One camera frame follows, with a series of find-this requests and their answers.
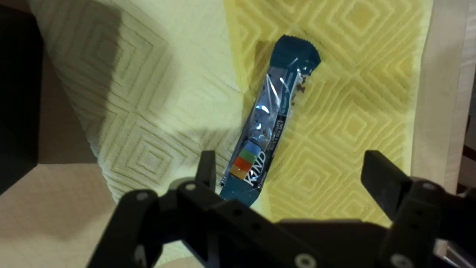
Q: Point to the yellow patterned cloth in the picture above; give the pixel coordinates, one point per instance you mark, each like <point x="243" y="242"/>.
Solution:
<point x="358" y="123"/>

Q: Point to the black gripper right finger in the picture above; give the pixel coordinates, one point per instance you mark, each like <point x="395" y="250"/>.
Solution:
<point x="386" y="183"/>

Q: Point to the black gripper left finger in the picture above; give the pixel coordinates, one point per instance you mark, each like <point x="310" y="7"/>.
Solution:
<point x="206" y="168"/>

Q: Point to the blue snack bar wrapper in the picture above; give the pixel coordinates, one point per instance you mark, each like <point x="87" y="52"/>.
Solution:
<point x="268" y="123"/>

